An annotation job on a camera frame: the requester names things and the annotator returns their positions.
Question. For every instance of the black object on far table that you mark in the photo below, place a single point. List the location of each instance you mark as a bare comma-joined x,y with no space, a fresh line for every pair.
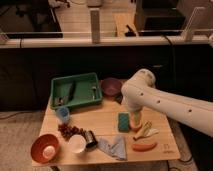
129,32

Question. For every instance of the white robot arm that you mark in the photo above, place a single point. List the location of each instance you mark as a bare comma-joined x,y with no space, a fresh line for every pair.
140,91

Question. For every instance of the blue grey cloth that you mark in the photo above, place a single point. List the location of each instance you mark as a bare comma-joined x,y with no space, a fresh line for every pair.
116,150

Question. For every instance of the yellow red apple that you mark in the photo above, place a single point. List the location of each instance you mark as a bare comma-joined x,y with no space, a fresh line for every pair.
134,128

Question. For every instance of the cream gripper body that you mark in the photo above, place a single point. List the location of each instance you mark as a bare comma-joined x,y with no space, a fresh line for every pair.
135,119

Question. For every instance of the orange carrot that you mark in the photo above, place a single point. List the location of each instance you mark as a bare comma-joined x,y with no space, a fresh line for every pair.
143,147

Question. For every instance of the bunch of red grapes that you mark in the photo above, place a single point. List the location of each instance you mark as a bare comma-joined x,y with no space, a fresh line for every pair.
68,131

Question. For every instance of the white horizontal rail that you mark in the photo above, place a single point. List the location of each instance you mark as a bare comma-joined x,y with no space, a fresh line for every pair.
106,41

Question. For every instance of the white egg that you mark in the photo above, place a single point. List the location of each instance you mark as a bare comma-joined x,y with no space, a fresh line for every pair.
49,152

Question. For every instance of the purple bowl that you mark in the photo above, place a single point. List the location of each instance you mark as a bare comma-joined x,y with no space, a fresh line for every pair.
111,86

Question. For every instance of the grey vertical post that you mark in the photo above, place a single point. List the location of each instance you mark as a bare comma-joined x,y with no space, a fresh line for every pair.
95,25

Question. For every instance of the green sponge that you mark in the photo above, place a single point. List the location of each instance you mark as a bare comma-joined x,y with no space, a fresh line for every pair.
123,122

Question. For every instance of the red bowl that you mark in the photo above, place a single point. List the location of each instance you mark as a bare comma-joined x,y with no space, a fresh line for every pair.
40,144

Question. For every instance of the small metal tool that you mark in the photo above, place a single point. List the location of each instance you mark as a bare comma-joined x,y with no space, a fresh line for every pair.
94,88

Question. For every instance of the blue plastic cup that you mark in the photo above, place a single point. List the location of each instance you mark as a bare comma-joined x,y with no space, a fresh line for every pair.
63,114

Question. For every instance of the black metal can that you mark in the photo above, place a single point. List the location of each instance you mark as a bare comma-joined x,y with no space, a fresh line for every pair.
90,139

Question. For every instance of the white slanted bracket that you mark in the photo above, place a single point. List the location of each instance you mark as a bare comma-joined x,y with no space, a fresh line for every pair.
192,23

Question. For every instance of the dark green brush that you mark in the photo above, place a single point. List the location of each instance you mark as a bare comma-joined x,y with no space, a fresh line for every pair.
63,100

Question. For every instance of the white cup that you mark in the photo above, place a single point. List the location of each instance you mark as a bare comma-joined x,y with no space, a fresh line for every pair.
77,144

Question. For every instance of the yellow banana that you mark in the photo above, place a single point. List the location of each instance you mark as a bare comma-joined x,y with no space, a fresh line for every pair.
146,131

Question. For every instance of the green plastic tray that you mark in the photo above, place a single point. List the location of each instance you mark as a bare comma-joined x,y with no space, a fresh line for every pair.
83,90

